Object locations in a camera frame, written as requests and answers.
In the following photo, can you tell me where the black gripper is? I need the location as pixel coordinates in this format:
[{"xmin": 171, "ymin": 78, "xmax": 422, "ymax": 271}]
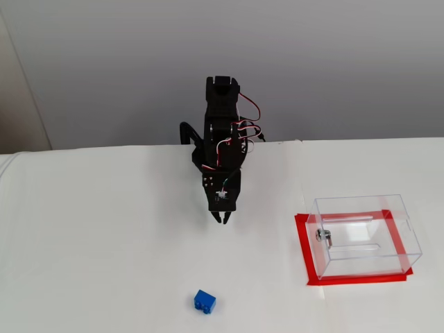
[{"xmin": 202, "ymin": 169, "xmax": 243, "ymax": 226}]

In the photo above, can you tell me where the blue lego brick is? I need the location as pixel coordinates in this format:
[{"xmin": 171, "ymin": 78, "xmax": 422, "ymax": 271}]
[{"xmin": 191, "ymin": 289, "xmax": 218, "ymax": 315}]

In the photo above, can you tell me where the silver box lock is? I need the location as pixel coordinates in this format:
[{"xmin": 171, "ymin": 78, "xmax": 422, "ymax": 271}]
[{"xmin": 314, "ymin": 228, "xmax": 334, "ymax": 249}]

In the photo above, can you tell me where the transparent plastic box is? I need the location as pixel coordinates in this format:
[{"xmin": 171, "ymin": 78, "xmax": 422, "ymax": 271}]
[{"xmin": 305, "ymin": 194, "xmax": 425, "ymax": 282}]

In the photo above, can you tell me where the black table clamp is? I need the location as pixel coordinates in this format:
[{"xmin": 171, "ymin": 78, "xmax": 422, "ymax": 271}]
[{"xmin": 178, "ymin": 121, "xmax": 204, "ymax": 147}]

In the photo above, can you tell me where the red white wrist wire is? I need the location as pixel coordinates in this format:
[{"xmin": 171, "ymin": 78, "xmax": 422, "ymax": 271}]
[{"xmin": 215, "ymin": 137, "xmax": 233, "ymax": 169}]

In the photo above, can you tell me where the long red servo wire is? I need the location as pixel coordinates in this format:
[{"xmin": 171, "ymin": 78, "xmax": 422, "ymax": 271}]
[{"xmin": 238, "ymin": 92, "xmax": 262, "ymax": 123}]

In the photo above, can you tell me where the red tape frame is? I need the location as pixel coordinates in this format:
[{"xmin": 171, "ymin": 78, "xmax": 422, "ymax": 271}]
[{"xmin": 294, "ymin": 208, "xmax": 415, "ymax": 287}]

